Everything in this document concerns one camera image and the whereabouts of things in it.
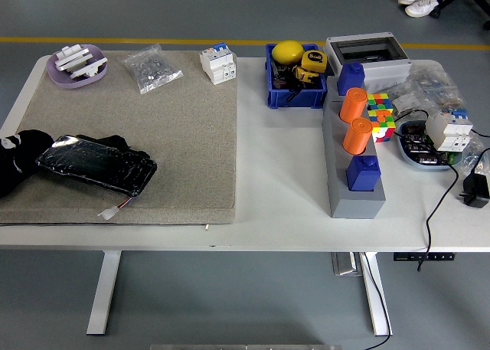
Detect light blue dish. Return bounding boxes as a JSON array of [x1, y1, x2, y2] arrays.
[[396, 119, 466, 172]]

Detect blue plastic bin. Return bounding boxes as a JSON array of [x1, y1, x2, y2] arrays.
[[265, 43, 329, 110]]

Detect colourful puzzle cube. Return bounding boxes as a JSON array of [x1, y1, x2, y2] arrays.
[[366, 92, 395, 113], [367, 108, 397, 143]]

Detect clear bag of screws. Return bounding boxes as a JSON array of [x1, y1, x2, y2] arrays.
[[118, 43, 184, 95]]

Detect yellow black tool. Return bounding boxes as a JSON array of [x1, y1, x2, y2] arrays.
[[292, 65, 318, 86]]

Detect grey block base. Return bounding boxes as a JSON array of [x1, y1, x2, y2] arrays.
[[322, 74, 387, 220]]

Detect metal box under table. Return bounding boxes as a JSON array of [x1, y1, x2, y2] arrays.
[[331, 252, 363, 277]]

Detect black glossy panel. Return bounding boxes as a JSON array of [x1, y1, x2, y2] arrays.
[[36, 134, 158, 198]]

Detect white blue circuit breaker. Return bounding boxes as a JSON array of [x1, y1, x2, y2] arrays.
[[199, 41, 237, 86], [425, 108, 474, 152]]

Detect blue square block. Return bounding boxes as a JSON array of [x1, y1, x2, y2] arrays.
[[336, 61, 366, 96], [345, 155, 382, 192]]

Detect person with white shoes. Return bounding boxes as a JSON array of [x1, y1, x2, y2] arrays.
[[397, 0, 449, 18]]

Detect clear bag of metal hinges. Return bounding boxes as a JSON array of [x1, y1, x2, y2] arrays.
[[390, 83, 432, 116]]

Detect grey electrical enclosure box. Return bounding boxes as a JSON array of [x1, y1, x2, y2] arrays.
[[324, 31, 413, 89]]

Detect white connector with wires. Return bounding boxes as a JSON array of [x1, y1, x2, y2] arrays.
[[97, 197, 134, 219]]

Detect white plastic rail piece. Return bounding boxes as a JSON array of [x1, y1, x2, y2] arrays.
[[56, 44, 90, 62], [57, 51, 94, 72], [69, 57, 109, 79]]

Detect black power adapter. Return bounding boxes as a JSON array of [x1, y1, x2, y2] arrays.
[[458, 172, 490, 208]]

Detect grey-brown table mat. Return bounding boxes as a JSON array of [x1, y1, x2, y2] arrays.
[[0, 50, 238, 225]]

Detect yellow black tape measure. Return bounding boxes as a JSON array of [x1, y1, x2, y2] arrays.
[[300, 49, 329, 75]]

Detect black adapter cord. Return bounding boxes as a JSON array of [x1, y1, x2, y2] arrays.
[[469, 147, 490, 177]]

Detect white table leg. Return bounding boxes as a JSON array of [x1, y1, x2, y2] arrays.
[[86, 250, 123, 335], [359, 252, 394, 337]]

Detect dark brown bin item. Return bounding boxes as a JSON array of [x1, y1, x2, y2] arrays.
[[272, 64, 295, 90]]

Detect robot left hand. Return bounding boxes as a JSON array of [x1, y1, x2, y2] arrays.
[[0, 134, 30, 198]]

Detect dark electronic modules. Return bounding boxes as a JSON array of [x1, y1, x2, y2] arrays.
[[403, 122, 449, 165]]

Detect yellow round object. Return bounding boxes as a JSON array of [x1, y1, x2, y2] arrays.
[[271, 40, 306, 65]]

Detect orange cylinder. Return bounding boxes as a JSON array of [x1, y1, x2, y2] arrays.
[[342, 117, 373, 155], [339, 87, 368, 124]]

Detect black table control panel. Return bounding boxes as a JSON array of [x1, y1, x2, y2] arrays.
[[393, 252, 457, 262]]

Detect black cable along leg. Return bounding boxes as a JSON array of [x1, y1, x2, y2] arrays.
[[359, 252, 392, 350]]

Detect clear bag of small parts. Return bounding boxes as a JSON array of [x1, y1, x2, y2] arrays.
[[405, 64, 462, 113]]

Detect clear crumpled plastic bag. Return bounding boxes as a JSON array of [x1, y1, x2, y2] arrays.
[[455, 129, 490, 177]]

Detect black cable over table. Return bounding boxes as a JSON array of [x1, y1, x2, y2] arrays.
[[393, 109, 459, 273]]

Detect purple shallow dish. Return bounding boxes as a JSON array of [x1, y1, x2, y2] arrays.
[[45, 44, 109, 90]]

